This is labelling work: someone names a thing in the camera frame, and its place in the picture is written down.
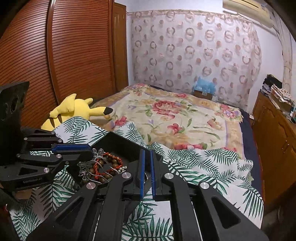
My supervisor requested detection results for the brown wooden bead bracelet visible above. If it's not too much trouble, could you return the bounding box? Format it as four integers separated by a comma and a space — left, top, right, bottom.
86, 152, 125, 183

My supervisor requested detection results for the white air conditioner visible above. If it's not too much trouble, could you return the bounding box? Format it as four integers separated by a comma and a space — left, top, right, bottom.
223, 0, 273, 28

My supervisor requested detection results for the stack of folded clothes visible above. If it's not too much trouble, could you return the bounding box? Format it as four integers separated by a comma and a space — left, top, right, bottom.
260, 74, 295, 117

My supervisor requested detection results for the floral bed quilt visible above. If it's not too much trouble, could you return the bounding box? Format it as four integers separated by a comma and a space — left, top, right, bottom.
90, 84, 244, 157

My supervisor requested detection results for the yellow pikachu plush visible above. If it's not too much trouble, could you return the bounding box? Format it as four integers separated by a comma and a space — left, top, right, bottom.
41, 93, 113, 131

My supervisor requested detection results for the blue plush toy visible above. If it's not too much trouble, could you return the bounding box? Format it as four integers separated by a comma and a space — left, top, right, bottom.
192, 77, 216, 95

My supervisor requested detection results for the wooden louvered wardrobe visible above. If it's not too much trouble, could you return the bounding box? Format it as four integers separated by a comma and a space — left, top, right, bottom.
1, 1, 128, 127

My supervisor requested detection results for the palm leaf print cloth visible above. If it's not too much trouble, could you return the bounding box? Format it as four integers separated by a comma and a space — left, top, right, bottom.
9, 116, 265, 241

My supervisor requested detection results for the wooden sideboard cabinet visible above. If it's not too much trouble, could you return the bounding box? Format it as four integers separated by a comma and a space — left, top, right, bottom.
252, 92, 295, 211

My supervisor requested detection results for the patterned lace curtain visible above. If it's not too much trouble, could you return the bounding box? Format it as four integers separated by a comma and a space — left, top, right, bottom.
130, 10, 261, 109

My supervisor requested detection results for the black jewelry box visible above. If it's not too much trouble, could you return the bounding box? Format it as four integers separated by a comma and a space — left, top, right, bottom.
66, 133, 151, 186

